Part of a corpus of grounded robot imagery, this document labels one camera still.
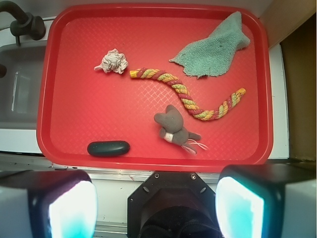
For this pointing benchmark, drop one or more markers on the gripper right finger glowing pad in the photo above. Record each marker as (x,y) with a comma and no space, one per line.
(267,201)

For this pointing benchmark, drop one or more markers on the grey plush mouse toy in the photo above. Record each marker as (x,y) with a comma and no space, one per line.
(173,130)

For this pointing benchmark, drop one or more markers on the dark metal faucet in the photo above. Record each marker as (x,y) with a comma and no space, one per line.
(25,23)

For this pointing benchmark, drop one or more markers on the green knitted cloth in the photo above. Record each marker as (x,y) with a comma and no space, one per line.
(213,56)

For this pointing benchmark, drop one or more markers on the crumpled white paper ball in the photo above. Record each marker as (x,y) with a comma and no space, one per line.
(113,61)

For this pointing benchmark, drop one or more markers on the black oval case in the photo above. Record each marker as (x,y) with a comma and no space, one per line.
(108,148)

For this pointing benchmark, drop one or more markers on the grey sink basin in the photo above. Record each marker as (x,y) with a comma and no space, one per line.
(20,87)

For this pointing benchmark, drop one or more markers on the red plastic tray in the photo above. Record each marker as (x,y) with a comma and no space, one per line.
(79,105)

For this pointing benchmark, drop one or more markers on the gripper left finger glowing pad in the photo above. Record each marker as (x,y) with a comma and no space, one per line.
(47,204)

